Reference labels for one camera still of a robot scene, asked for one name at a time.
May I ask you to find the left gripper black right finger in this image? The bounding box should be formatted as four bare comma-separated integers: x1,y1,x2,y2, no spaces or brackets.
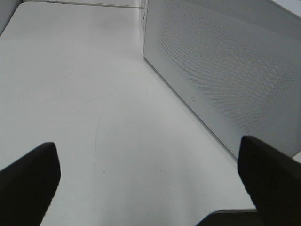
238,136,301,226

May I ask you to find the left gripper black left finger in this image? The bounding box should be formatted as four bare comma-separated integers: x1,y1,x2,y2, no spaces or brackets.
0,142,61,226

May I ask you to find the white microwave door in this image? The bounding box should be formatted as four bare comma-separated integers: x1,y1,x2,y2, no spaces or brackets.
143,0,301,156

